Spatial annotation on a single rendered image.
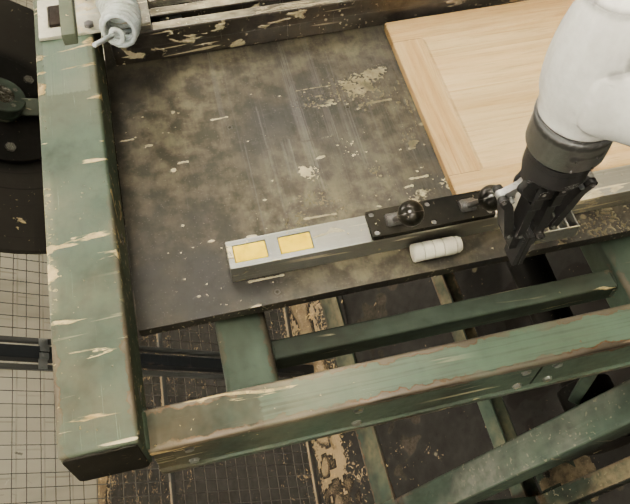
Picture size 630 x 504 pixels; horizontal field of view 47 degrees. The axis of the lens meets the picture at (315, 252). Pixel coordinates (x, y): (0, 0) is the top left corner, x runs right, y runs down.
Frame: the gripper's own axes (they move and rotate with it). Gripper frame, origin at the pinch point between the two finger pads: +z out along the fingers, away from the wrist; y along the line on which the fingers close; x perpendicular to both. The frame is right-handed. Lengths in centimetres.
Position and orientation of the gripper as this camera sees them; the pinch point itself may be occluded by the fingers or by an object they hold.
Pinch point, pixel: (518, 243)
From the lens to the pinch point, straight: 102.0
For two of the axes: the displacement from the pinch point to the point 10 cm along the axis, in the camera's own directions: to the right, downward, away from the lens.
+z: -0.1, 5.2, 8.5
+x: -2.4, -8.3, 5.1
